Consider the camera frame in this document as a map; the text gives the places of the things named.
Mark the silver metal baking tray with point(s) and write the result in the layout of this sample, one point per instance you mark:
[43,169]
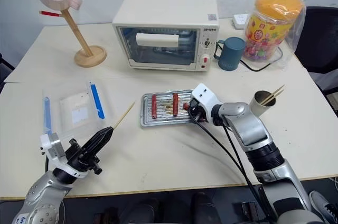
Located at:
[165,119]

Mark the clear container with blue clips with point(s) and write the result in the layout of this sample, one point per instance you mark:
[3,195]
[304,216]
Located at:
[79,107]

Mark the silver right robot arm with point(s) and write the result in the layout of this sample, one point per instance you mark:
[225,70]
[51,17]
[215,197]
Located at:
[253,129]

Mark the clear plastic bag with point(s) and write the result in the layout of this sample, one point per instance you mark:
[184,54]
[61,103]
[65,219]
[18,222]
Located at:
[298,31]

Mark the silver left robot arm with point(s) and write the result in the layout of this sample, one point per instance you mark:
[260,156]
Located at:
[42,195]

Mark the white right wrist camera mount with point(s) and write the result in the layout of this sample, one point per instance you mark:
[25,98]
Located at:
[204,94]

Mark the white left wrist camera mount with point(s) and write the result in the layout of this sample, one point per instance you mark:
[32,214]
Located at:
[45,144]

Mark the grey sneaker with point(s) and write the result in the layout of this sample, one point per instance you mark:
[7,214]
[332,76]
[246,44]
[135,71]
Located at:
[322,205]

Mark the white toaster oven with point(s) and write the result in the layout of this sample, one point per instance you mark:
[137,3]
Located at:
[163,10]

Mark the red sausage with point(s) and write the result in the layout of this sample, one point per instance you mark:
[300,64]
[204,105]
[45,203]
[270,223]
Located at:
[186,106]
[175,103]
[154,106]

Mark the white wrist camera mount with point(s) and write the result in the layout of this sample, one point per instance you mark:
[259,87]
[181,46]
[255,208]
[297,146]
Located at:
[204,94]
[45,144]

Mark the teal mug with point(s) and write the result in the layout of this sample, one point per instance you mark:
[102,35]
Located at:
[231,55]

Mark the candy jar with orange lid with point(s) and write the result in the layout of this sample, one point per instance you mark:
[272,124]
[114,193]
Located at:
[264,31]

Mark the wooden skewer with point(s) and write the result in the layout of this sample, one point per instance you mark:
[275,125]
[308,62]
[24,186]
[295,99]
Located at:
[277,95]
[124,115]
[277,91]

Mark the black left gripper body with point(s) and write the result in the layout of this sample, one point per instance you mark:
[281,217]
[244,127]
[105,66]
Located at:
[79,156]

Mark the beige skewer cup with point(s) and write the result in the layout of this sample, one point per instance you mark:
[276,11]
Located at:
[257,108]

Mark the wooden cup stand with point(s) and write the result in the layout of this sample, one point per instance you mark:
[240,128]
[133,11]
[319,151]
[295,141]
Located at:
[91,57]

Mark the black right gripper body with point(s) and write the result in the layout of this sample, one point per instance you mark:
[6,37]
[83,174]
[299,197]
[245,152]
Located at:
[196,113]

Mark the black chair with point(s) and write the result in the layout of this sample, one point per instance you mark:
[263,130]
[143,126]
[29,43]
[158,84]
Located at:
[322,39]

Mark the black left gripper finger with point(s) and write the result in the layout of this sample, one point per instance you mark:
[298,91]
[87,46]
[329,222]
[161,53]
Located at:
[103,142]
[97,135]

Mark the white power socket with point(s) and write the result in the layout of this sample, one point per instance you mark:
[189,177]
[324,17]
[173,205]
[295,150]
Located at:
[240,20]

